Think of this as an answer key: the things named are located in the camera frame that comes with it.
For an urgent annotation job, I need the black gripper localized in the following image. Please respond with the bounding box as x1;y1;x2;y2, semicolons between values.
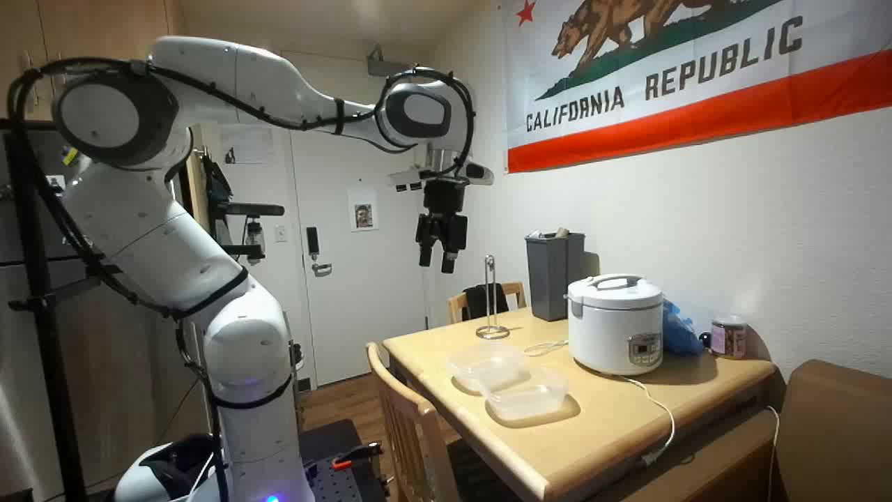
412;174;470;275

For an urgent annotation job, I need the clear rectangular plastic container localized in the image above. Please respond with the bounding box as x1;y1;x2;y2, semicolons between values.
481;371;571;428
447;344;533;395

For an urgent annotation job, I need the wooden chair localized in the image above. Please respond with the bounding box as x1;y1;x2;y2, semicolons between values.
363;340;468;502
442;278;529;326

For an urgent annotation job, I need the small paper portrait picture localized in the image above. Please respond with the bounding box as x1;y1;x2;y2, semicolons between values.
346;188;381;233

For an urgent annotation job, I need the white door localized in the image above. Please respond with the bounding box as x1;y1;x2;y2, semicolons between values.
282;49;435;388

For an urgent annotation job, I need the white rice cooker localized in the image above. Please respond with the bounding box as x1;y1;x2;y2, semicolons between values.
566;269;665;378

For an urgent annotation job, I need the grey door closer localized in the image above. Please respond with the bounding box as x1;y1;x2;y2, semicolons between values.
364;45;412;81

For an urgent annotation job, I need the dark hanging garment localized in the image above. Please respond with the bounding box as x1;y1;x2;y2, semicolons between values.
200;153;233;226

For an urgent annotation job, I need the blue cloth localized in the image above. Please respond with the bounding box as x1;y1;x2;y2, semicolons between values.
660;298;707;360

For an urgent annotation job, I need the California Republic flag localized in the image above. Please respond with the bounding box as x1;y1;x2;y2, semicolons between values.
505;0;892;174

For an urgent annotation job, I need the small pink can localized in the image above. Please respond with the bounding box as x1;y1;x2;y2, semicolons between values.
707;314;752;361

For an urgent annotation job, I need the white and black device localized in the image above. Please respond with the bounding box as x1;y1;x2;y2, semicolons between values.
112;428;225;502

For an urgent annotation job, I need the black door lock with handle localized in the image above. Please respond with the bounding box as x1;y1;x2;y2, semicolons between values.
303;222;334;278

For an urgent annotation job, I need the red-handled tool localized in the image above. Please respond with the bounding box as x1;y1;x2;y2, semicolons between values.
328;441;384;471

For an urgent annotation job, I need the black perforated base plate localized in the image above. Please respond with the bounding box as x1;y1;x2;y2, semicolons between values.
296;414;389;502

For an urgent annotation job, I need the white power cord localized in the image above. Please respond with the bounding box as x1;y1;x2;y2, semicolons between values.
625;372;679;467

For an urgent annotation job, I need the wooden wall cabinet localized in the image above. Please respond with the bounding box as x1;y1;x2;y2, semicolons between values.
0;0;183;124

